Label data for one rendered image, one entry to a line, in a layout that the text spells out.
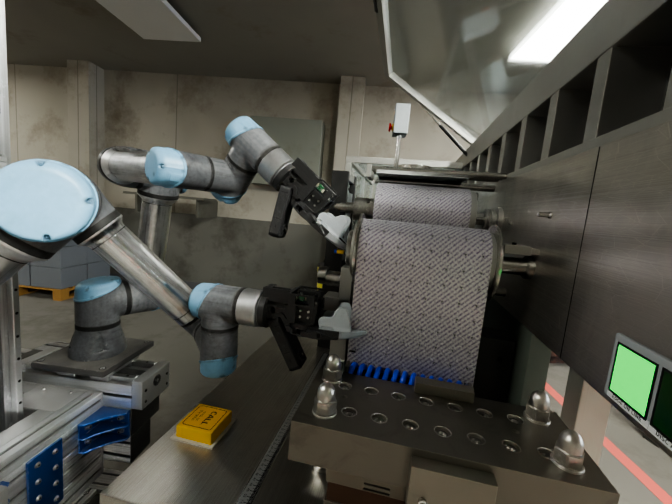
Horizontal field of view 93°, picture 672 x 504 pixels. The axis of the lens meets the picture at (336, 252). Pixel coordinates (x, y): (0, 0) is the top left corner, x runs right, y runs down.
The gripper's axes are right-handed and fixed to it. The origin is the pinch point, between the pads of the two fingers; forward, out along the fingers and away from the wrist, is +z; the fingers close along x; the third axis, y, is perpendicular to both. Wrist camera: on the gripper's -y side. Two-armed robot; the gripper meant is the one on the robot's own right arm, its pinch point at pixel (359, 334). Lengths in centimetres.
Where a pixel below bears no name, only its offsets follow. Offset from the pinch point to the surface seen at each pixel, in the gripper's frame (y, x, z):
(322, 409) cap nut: -4.8, -17.9, -2.5
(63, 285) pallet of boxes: -91, 236, -374
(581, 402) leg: -12.2, 13.0, 46.4
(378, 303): 6.7, -0.2, 2.9
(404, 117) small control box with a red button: 57, 58, 2
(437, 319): 5.2, -0.3, 13.8
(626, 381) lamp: 8.8, -23.5, 29.3
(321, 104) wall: 160, 369, -115
